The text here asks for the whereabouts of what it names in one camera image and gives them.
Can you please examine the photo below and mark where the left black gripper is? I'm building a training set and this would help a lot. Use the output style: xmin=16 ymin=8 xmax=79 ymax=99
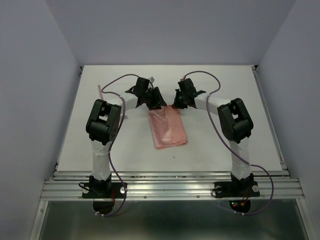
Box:
xmin=143 ymin=87 xmax=167 ymax=111

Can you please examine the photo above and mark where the pink cloth napkin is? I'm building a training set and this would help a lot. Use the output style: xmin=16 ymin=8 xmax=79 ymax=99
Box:
xmin=148 ymin=105 xmax=188 ymax=150

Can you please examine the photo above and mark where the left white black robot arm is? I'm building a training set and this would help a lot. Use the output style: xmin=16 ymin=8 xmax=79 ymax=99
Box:
xmin=85 ymin=77 xmax=167 ymax=197

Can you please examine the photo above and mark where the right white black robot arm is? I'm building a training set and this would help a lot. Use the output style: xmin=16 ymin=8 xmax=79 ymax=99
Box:
xmin=173 ymin=78 xmax=254 ymax=195

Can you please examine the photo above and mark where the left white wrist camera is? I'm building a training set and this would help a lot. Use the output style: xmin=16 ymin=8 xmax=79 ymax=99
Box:
xmin=148 ymin=77 xmax=155 ymax=83

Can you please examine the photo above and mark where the pink handled knife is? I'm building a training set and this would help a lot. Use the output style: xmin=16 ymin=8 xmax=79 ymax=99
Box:
xmin=98 ymin=85 xmax=104 ymax=100

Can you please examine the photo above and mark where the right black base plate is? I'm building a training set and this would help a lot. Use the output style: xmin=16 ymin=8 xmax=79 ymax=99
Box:
xmin=211 ymin=181 xmax=261 ymax=199

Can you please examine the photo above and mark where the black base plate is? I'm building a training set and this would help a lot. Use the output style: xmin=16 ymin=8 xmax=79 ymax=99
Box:
xmin=211 ymin=181 xmax=261 ymax=199
xmin=78 ymin=182 xmax=128 ymax=199

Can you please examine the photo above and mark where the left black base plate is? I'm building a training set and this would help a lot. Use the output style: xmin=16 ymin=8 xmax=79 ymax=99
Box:
xmin=78 ymin=182 xmax=128 ymax=199

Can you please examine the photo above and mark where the aluminium rail frame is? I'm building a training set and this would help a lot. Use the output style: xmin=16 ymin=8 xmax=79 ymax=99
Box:
xmin=31 ymin=65 xmax=317 ymax=240

